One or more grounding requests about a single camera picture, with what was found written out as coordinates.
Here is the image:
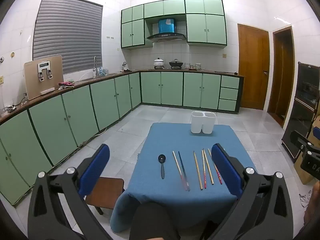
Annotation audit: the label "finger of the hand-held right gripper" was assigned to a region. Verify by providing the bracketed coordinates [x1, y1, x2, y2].
[290, 130, 320, 153]

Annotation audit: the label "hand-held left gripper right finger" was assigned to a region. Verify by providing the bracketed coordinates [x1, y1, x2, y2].
[211, 143, 293, 240]

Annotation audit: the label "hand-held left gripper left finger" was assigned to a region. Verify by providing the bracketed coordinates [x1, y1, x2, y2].
[27, 144, 113, 240]

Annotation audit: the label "red-patterned bamboo chopstick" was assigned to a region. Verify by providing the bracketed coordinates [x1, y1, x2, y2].
[208, 148, 223, 185]
[202, 150, 207, 189]

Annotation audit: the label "plain bamboo chopstick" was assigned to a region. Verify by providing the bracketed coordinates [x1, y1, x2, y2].
[193, 151, 203, 190]
[203, 149, 215, 185]

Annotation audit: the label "dark blue chopstick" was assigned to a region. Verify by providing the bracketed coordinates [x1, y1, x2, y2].
[178, 151, 190, 192]

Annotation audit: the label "beige clear-ended chopstick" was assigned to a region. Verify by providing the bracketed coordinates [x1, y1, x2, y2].
[172, 151, 188, 190]

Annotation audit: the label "white double utensil holder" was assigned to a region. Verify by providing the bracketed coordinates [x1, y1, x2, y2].
[191, 111, 216, 134]

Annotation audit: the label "black spoon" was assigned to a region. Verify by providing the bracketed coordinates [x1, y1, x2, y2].
[158, 154, 166, 180]

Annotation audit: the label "person's right hand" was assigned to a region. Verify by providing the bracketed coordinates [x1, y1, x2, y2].
[303, 181, 320, 227]

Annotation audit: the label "cardboard box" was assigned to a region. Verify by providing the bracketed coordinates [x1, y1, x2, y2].
[294, 114, 320, 185]

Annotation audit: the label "brown wooden chair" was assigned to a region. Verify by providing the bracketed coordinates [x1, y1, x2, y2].
[85, 177, 125, 215]

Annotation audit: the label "black glass-door cabinet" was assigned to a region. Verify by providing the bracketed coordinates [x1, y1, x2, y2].
[281, 61, 320, 164]

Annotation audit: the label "green lower kitchen cabinets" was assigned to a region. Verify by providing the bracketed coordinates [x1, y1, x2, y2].
[0, 70, 244, 207]

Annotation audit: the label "green kitchen cabinets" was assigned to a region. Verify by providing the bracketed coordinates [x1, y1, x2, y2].
[121, 0, 227, 50]
[0, 70, 244, 207]

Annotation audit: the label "open brown wooden door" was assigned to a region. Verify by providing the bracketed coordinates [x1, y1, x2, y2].
[267, 26, 295, 128]

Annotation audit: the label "blue tablecloth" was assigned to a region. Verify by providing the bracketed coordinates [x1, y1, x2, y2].
[110, 122, 257, 233]

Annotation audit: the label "closed brown wooden door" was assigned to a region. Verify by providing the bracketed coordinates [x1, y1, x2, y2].
[237, 24, 270, 110]

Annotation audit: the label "wooden board with white fitting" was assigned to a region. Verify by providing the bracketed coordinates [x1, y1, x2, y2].
[24, 55, 63, 101]

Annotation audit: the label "grey window blind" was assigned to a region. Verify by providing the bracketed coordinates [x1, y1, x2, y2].
[32, 0, 103, 75]

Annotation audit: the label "green upper kitchen cabinets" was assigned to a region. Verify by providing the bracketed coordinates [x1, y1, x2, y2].
[121, 0, 227, 50]

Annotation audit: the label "black range hood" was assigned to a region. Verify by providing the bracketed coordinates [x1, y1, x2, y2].
[147, 17, 187, 42]

